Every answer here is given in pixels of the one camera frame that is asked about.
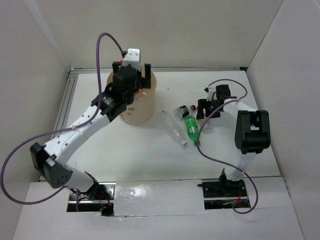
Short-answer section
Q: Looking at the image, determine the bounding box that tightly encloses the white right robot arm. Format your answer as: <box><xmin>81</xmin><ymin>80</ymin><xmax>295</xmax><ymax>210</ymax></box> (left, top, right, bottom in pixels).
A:
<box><xmin>196</xmin><ymin>84</ymin><xmax>271</xmax><ymax>196</ymax></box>

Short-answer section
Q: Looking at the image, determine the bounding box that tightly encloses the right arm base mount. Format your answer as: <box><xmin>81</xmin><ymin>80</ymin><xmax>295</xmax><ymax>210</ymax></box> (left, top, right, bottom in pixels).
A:
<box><xmin>197</xmin><ymin>180</ymin><xmax>251</xmax><ymax>210</ymax></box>

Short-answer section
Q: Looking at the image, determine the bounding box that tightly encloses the long clear bottle white cap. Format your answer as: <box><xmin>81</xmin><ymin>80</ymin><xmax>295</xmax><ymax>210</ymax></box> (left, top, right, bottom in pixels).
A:
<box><xmin>160</xmin><ymin>110</ymin><xmax>188</xmax><ymax>148</ymax></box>

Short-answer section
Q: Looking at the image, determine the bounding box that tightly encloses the small bottle black label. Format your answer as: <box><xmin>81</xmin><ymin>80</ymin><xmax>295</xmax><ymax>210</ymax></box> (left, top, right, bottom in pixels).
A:
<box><xmin>173</xmin><ymin>105</ymin><xmax>197</xmax><ymax>122</ymax></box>

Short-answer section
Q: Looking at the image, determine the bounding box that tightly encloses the green plastic bottle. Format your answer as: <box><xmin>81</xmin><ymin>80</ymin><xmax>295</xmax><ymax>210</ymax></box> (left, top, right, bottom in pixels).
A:
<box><xmin>184</xmin><ymin>115</ymin><xmax>199</xmax><ymax>146</ymax></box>

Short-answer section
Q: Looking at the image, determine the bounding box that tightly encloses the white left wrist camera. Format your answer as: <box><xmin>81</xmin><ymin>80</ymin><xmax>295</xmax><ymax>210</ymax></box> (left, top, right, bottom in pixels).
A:
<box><xmin>122</xmin><ymin>48</ymin><xmax>141</xmax><ymax>71</ymax></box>

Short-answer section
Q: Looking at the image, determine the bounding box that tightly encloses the small clear bottle red label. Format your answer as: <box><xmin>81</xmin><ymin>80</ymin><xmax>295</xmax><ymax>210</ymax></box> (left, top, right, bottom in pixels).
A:
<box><xmin>196</xmin><ymin>106</ymin><xmax>214</xmax><ymax>134</ymax></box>

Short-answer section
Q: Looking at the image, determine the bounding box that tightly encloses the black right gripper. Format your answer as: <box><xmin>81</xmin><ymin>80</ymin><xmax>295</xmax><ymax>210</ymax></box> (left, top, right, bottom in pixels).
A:
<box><xmin>196</xmin><ymin>98</ymin><xmax>222</xmax><ymax>120</ymax></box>

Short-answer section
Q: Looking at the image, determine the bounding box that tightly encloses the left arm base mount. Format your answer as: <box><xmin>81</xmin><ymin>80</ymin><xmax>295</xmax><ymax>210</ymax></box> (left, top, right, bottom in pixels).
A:
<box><xmin>66</xmin><ymin>182</ymin><xmax>116</xmax><ymax>217</ymax></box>

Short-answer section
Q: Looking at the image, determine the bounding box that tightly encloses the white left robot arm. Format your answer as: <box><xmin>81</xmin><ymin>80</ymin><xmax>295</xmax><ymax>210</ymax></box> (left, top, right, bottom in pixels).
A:
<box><xmin>30</xmin><ymin>62</ymin><xmax>152</xmax><ymax>200</ymax></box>

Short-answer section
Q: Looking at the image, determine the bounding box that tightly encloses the aluminium frame rail left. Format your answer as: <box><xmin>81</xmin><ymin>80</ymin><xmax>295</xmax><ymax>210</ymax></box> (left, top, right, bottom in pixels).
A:
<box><xmin>53</xmin><ymin>70</ymin><xmax>79</xmax><ymax>131</ymax></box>

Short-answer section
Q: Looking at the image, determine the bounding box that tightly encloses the tan paper bucket bin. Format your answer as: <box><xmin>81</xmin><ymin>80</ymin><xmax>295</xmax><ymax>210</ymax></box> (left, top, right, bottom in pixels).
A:
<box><xmin>103</xmin><ymin>67</ymin><xmax>157</xmax><ymax>125</ymax></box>

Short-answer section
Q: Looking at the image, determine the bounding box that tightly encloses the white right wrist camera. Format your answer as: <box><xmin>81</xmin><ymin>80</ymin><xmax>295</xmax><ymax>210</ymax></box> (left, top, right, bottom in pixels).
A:
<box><xmin>204</xmin><ymin>86</ymin><xmax>216</xmax><ymax>102</ymax></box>

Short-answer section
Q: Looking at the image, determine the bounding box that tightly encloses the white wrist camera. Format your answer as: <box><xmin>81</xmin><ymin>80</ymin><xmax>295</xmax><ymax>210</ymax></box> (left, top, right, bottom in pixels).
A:
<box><xmin>122</xmin><ymin>48</ymin><xmax>141</xmax><ymax>71</ymax></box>
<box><xmin>204</xmin><ymin>86</ymin><xmax>216</xmax><ymax>102</ymax></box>

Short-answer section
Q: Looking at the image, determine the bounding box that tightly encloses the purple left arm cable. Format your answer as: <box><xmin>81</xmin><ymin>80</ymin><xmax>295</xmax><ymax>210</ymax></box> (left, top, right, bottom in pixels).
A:
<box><xmin>1</xmin><ymin>32</ymin><xmax>125</xmax><ymax>213</ymax></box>

